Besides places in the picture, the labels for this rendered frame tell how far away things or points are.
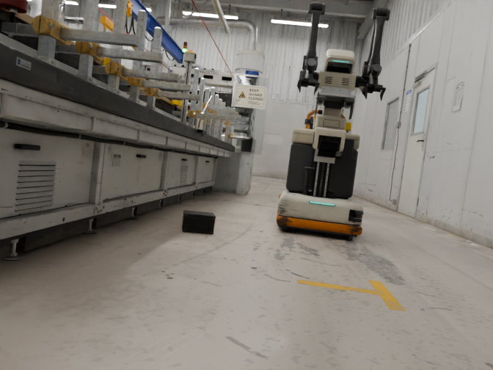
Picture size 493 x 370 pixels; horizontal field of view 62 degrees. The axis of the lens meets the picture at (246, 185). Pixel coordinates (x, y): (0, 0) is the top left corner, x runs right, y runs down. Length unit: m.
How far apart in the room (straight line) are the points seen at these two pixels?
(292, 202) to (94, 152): 1.46
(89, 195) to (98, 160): 0.19
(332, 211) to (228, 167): 3.34
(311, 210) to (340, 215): 0.21
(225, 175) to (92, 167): 4.05
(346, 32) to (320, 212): 10.35
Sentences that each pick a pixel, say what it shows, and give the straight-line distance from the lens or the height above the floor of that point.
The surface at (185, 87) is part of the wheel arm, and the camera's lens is 2.08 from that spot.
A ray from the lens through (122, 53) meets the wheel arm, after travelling 1.65.
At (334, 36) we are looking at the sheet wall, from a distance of 12.99.
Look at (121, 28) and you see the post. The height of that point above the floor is 0.97.
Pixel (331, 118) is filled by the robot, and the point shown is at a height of 0.88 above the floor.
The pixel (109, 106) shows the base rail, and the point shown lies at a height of 0.64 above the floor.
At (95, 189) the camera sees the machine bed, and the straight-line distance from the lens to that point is 2.31.
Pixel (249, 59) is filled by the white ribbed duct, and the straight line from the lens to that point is 10.39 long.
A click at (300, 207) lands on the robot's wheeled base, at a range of 3.04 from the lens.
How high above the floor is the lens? 0.48
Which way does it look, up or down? 3 degrees down
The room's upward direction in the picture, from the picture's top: 7 degrees clockwise
